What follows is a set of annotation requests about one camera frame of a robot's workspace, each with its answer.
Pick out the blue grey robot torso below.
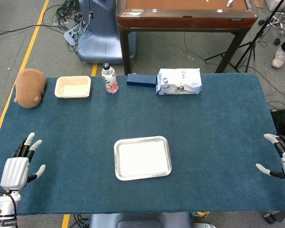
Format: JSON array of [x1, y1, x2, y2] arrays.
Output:
[[89, 212, 193, 228]]

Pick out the black tripod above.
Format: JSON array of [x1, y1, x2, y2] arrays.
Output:
[[205, 0, 285, 73]]

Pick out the brown mahjong table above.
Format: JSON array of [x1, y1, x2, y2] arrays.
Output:
[[115, 0, 259, 76]]

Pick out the white paper towel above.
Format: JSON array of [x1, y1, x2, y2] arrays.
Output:
[[118, 140, 168, 178]]

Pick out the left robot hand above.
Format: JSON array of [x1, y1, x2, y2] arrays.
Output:
[[0, 132, 47, 190]]

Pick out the white sneaker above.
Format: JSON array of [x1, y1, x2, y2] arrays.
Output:
[[271, 47, 285, 69]]

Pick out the stainless steel tray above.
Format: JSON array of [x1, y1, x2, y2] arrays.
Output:
[[114, 135, 173, 181]]

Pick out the brown plush capybara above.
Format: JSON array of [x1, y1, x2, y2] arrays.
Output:
[[13, 68, 47, 109]]

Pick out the dark blue cardboard box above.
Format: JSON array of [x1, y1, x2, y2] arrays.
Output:
[[126, 73, 157, 88]]

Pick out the beige plastic food container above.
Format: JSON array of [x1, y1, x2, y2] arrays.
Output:
[[54, 76, 92, 99]]

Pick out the black caster wheel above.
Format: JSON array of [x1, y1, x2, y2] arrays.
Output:
[[263, 213, 276, 224]]

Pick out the blue grey machine base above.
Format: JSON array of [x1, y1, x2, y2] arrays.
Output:
[[77, 0, 137, 64]]

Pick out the white blue tissue pack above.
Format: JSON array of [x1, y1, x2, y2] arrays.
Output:
[[155, 68, 203, 95]]

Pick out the tangled black floor cables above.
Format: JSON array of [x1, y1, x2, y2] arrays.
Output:
[[54, 0, 91, 52]]

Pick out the chrome office chair base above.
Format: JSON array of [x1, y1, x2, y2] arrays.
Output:
[[258, 11, 285, 46]]

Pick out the clear drink bottle red label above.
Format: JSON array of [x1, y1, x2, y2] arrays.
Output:
[[101, 62, 119, 94]]

